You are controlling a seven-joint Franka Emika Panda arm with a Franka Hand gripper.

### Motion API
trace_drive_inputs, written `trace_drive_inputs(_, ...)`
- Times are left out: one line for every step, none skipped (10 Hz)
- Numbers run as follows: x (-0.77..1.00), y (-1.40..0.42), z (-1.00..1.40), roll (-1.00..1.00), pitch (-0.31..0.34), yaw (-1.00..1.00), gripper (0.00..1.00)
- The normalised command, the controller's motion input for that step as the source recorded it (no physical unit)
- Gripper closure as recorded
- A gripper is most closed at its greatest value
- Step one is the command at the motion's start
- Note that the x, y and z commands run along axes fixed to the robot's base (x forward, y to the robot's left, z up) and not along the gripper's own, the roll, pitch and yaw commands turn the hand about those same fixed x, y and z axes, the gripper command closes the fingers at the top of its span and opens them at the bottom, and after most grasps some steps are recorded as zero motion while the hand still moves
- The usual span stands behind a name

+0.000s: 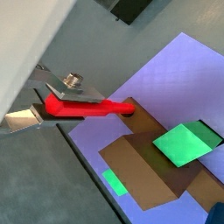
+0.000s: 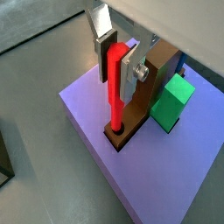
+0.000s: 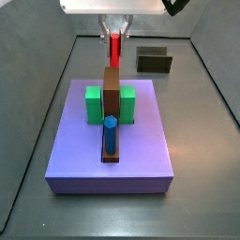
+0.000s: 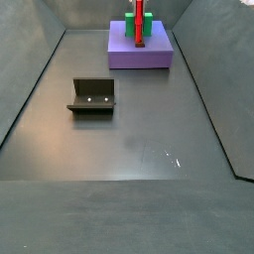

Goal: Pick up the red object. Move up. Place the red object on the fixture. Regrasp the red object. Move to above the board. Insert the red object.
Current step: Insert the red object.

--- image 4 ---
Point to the red peg object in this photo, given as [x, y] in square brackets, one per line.
[139, 5]

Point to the purple board base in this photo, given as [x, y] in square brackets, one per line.
[122, 53]

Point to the left green block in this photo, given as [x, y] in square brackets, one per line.
[129, 25]

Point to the green block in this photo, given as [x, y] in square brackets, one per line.
[147, 24]
[129, 25]

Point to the right green block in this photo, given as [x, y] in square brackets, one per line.
[147, 24]

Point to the black angle bracket holder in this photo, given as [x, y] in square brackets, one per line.
[93, 94]

